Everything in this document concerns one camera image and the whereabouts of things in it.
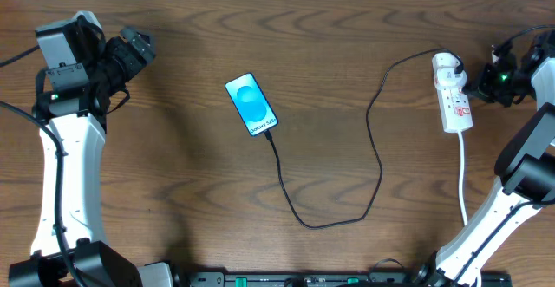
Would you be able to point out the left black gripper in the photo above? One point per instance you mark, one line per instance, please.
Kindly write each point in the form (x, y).
(131, 49)

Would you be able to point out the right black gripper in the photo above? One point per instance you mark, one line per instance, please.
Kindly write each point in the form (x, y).
(479, 88)

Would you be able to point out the blue screen Samsung smartphone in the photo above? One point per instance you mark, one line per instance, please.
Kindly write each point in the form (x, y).
(253, 107)

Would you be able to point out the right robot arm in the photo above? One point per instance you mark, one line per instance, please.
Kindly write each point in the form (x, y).
(524, 170)

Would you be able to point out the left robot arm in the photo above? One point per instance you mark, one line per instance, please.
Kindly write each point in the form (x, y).
(73, 92)

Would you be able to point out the white power strip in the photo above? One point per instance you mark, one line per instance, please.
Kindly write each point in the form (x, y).
(449, 79)

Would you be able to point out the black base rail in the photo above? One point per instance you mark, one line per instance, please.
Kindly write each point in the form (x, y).
(374, 278)

